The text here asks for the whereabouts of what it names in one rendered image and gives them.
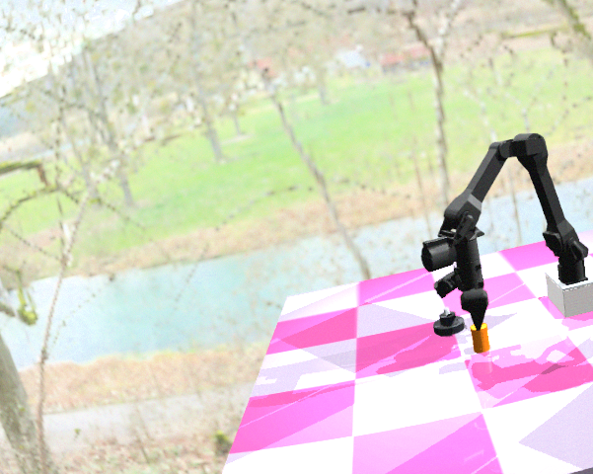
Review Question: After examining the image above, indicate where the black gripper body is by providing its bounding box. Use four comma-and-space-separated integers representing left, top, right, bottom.
456, 258, 489, 310

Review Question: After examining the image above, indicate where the orange knob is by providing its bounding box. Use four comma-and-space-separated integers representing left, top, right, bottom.
471, 323, 490, 354

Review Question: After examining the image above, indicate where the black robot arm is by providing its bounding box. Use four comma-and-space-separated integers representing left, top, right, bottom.
420, 133, 589, 298

